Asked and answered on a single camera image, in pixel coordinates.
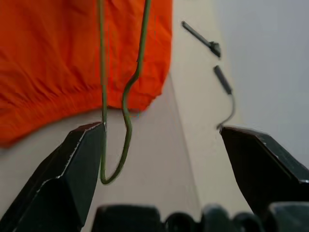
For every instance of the orange shorts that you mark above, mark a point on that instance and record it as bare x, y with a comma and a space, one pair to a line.
48, 60

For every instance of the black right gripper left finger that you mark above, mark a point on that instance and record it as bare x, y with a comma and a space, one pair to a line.
60, 183

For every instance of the small black stick tool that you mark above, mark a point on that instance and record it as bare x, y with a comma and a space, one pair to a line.
200, 36

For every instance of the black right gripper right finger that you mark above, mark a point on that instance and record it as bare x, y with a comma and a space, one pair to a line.
265, 169

